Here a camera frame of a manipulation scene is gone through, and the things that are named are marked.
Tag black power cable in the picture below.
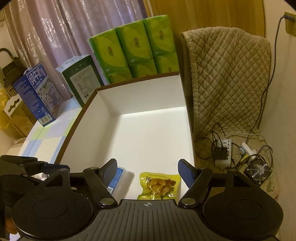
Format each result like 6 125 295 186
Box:
246 14 290 140

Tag yellow plastic bag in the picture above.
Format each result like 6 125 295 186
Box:
0 88 13 137

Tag blue clear plastic box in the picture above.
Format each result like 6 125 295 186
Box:
107 167 127 195

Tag pink curtain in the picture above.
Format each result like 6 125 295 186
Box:
1 1 147 100

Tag wall power socket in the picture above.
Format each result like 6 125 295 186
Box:
284 11 296 37

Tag quilted beige covered chair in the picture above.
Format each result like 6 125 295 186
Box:
181 27 272 163

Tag person's left hand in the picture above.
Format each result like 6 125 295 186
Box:
5 217 18 235

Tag yellow snack pouch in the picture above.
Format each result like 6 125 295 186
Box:
137 172 181 200

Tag cardboard box with handle cutout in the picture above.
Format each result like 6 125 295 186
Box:
4 94 37 137

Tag white power strip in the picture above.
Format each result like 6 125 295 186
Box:
213 138 232 169

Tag green tissue pack bundle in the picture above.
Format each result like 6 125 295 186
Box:
88 15 179 84

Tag small black fan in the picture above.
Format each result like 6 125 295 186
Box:
244 154 273 186

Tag plaid bed sheet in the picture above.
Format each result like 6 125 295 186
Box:
18 97 82 164

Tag brown cardboard shoe box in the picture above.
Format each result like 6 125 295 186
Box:
55 73 194 200

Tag green cow milk box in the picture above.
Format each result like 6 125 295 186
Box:
56 55 104 106

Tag blue milk carton box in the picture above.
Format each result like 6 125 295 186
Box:
13 63 62 126

